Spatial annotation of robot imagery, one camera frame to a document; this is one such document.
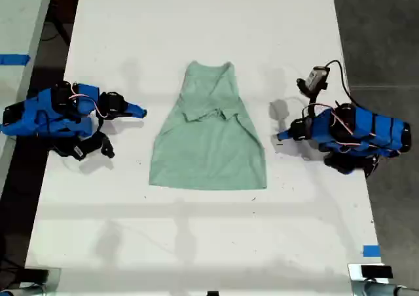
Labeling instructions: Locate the pale green T-shirt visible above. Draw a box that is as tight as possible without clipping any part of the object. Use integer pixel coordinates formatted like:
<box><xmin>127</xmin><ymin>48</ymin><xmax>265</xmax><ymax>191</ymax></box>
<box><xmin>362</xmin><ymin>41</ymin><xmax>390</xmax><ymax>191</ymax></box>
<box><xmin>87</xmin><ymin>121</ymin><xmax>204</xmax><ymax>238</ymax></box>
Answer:
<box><xmin>149</xmin><ymin>60</ymin><xmax>268</xmax><ymax>192</ymax></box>

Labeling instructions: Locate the long blue tape strip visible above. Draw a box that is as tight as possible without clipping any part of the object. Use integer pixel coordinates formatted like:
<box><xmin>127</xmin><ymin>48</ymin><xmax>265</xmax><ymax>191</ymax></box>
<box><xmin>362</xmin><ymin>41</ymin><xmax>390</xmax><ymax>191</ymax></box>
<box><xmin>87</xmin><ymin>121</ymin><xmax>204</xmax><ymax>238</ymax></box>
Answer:
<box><xmin>0</xmin><ymin>53</ymin><xmax>31</xmax><ymax>66</ymax></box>

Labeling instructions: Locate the white side table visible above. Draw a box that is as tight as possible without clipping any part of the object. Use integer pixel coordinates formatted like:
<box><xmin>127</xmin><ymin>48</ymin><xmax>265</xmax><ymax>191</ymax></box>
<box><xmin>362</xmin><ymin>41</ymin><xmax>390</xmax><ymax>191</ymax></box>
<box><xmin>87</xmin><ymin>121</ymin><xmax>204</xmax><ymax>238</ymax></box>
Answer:
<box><xmin>0</xmin><ymin>0</ymin><xmax>55</xmax><ymax>187</ymax></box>

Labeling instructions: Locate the short blue tape strip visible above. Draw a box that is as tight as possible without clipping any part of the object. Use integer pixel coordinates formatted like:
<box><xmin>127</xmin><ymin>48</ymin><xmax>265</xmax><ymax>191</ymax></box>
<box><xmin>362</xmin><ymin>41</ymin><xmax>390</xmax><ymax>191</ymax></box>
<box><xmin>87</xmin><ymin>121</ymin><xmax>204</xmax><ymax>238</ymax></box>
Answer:
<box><xmin>362</xmin><ymin>244</ymin><xmax>382</xmax><ymax>258</ymax></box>

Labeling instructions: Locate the white mounting plate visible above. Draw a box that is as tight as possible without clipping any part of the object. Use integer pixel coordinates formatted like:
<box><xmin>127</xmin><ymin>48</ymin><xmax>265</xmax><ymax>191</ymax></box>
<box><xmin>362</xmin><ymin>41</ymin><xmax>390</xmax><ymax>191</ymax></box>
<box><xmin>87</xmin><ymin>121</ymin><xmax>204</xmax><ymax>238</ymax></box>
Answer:
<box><xmin>347</xmin><ymin>263</ymin><xmax>399</xmax><ymax>296</ymax></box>

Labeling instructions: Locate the small black box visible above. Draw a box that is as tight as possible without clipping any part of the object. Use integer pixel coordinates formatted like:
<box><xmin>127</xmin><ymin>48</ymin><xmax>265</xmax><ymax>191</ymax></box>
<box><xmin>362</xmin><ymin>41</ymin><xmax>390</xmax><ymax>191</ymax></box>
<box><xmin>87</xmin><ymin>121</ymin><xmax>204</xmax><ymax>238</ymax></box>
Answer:
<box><xmin>360</xmin><ymin>265</ymin><xmax>394</xmax><ymax>280</ymax></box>
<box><xmin>23</xmin><ymin>268</ymin><xmax>50</xmax><ymax>284</ymax></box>

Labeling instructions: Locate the grey metal pipe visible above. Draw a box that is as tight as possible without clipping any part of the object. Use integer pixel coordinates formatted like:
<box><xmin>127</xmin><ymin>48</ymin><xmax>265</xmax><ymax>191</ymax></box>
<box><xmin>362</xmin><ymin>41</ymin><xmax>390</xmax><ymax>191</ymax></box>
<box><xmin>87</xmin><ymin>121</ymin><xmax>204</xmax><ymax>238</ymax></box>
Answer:
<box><xmin>0</xmin><ymin>283</ymin><xmax>47</xmax><ymax>296</ymax></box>
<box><xmin>362</xmin><ymin>278</ymin><xmax>419</xmax><ymax>296</ymax></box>

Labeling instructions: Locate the grey mounting plate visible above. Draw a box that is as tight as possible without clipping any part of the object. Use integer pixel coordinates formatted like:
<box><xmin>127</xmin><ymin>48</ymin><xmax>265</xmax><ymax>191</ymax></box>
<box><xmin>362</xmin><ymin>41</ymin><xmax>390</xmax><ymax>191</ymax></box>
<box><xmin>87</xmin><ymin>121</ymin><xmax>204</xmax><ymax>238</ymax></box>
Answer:
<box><xmin>19</xmin><ymin>267</ymin><xmax>63</xmax><ymax>296</ymax></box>

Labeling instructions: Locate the arm red white wire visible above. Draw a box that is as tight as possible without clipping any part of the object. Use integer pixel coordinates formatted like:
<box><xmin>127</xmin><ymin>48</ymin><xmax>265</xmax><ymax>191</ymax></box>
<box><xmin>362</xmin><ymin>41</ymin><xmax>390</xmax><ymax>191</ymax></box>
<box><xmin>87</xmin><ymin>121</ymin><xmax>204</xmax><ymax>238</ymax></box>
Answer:
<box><xmin>69</xmin><ymin>83</ymin><xmax>109</xmax><ymax>120</ymax></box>
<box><xmin>329</xmin><ymin>107</ymin><xmax>378</xmax><ymax>150</ymax></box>

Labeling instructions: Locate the camera black stalk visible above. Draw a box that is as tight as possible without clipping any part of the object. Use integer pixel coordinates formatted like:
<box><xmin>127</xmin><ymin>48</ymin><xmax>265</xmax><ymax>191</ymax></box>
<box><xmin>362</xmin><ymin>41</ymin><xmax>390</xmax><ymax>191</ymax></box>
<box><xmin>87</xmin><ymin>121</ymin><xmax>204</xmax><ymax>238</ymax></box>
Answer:
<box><xmin>301</xmin><ymin>92</ymin><xmax>321</xmax><ymax>122</ymax></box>

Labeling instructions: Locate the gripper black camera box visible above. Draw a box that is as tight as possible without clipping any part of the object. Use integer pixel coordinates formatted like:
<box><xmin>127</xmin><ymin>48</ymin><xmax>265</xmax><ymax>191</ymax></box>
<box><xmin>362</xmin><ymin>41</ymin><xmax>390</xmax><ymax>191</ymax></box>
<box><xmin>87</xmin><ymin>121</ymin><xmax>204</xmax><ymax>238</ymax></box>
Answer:
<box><xmin>70</xmin><ymin>132</ymin><xmax>116</xmax><ymax>162</ymax></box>
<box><xmin>296</xmin><ymin>65</ymin><xmax>329</xmax><ymax>98</ymax></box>

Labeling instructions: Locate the camera black cable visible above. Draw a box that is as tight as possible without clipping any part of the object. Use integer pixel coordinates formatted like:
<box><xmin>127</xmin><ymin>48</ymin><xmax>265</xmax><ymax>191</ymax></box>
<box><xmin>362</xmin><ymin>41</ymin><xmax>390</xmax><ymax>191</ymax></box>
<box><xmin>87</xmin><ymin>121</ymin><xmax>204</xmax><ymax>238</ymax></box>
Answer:
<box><xmin>323</xmin><ymin>59</ymin><xmax>361</xmax><ymax>109</ymax></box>

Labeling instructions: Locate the black floor cable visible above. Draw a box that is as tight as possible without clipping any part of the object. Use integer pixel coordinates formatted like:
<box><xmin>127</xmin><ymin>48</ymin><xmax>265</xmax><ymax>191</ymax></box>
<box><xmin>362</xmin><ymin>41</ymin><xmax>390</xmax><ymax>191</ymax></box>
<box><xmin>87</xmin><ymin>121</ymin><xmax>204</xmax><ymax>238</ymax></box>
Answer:
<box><xmin>41</xmin><ymin>10</ymin><xmax>72</xmax><ymax>44</ymax></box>

